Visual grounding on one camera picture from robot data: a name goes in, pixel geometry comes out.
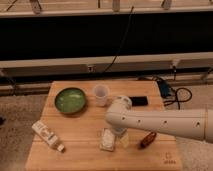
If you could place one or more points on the blue power adapter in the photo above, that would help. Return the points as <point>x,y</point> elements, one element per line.
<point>164,89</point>

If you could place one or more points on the brown red bottle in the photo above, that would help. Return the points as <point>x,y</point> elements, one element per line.
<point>145,142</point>

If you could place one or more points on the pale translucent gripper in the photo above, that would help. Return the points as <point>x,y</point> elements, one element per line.
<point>124,139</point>

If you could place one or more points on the clear plastic cup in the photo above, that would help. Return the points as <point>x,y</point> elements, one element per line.
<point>101,94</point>

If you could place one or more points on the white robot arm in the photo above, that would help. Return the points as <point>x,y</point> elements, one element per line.
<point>194,124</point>

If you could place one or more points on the green bowl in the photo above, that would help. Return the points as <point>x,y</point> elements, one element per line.
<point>70,100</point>

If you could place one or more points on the white sponge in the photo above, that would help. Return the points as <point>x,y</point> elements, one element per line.
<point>107,140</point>

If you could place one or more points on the black rectangular block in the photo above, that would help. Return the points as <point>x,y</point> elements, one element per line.
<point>139,100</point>

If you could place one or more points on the white carton bottle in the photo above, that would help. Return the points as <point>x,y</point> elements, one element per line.
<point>48,136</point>

